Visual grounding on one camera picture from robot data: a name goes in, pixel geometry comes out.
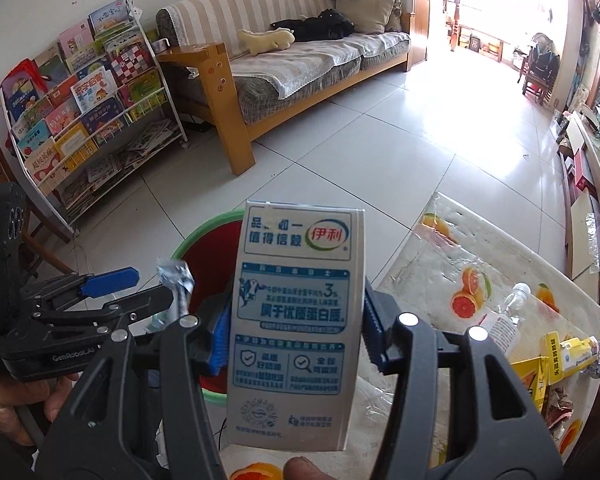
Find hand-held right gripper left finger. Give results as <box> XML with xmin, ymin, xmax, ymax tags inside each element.
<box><xmin>34</xmin><ymin>292</ymin><xmax>232</xmax><ymax>480</ymax></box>

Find blue white milk carton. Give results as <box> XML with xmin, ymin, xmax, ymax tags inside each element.
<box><xmin>226</xmin><ymin>200</ymin><xmax>367</xmax><ymax>453</ymax></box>

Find black garment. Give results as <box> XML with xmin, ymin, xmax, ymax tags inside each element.
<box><xmin>270</xmin><ymin>8</ymin><xmax>356</xmax><ymax>42</ymax></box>

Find rows of children's books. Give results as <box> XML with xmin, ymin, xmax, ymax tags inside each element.
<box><xmin>2</xmin><ymin>1</ymin><xmax>178</xmax><ymax>211</ymax></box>

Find wooden armchair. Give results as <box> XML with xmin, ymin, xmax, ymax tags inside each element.
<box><xmin>519</xmin><ymin>32</ymin><xmax>562</xmax><ymax>107</ymax></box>

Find fruit print tablecloth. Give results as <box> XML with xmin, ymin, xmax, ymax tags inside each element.
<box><xmin>220</xmin><ymin>191</ymin><xmax>600</xmax><ymax>480</ymax></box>

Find cream plush toy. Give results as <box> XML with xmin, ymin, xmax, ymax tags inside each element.
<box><xmin>237</xmin><ymin>27</ymin><xmax>296</xmax><ymax>56</ymax></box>

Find silver foil sheet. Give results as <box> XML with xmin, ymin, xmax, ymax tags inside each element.
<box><xmin>582</xmin><ymin>212</ymin><xmax>600</xmax><ymax>272</ymax></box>

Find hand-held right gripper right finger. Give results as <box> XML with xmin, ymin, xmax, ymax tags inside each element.
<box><xmin>362</xmin><ymin>287</ymin><xmax>567</xmax><ymax>480</ymax></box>

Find person's right hand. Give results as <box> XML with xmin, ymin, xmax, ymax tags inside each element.
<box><xmin>284</xmin><ymin>456</ymin><xmax>327</xmax><ymax>480</ymax></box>

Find beige cushion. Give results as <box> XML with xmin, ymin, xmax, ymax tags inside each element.
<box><xmin>336</xmin><ymin>0</ymin><xmax>396</xmax><ymax>35</ymax></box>

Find brown snack wrapper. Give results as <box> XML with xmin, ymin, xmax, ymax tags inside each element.
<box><xmin>542</xmin><ymin>387</ymin><xmax>577</xmax><ymax>428</ymax></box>

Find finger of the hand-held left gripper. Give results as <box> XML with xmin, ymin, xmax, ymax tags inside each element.
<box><xmin>22</xmin><ymin>266</ymin><xmax>141</xmax><ymax>312</ymax></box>
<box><xmin>30</xmin><ymin>284</ymin><xmax>176</xmax><ymax>338</ymax></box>

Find white wire book rack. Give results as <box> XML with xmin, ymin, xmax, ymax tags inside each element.
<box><xmin>0</xmin><ymin>0</ymin><xmax>189</xmax><ymax>239</ymax></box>

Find brown patterned cushion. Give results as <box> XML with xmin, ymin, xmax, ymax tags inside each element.
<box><xmin>375</xmin><ymin>0</ymin><xmax>405</xmax><ymax>32</ymax></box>

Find person's left hand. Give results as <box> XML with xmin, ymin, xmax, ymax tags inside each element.
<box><xmin>0</xmin><ymin>374</ymin><xmax>82</xmax><ymax>448</ymax></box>

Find silver plastic wrapper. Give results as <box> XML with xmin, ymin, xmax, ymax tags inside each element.
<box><xmin>157</xmin><ymin>259</ymin><xmax>197</xmax><ymax>328</ymax></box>

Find yellow white long box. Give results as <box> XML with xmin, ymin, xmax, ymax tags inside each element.
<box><xmin>545</xmin><ymin>332</ymin><xmax>600</xmax><ymax>386</ymax></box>

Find green plastic bucket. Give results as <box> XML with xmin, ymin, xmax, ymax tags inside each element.
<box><xmin>170</xmin><ymin>210</ymin><xmax>247</xmax><ymax>407</ymax></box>

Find clear plastic bottle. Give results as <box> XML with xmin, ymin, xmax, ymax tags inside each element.
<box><xmin>480</xmin><ymin>282</ymin><xmax>532</xmax><ymax>357</ymax></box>

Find wooden sofa striped cover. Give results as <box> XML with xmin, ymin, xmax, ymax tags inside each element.
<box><xmin>155</xmin><ymin>0</ymin><xmax>412</xmax><ymax>177</ymax></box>

